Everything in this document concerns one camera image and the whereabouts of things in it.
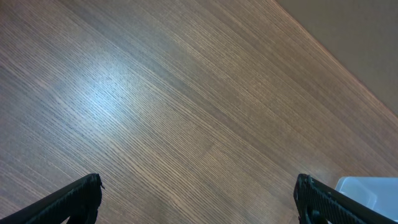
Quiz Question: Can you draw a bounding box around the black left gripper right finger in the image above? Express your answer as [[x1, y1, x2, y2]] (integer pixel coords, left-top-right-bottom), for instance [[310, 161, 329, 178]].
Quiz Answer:
[[294, 174, 395, 224]]

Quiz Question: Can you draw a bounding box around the clear plastic storage container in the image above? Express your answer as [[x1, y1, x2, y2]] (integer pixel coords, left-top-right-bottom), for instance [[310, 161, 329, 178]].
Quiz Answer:
[[335, 177, 398, 222]]

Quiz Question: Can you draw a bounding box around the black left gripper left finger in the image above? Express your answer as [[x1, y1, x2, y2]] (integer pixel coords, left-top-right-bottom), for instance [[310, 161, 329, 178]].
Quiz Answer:
[[1, 173, 103, 224]]

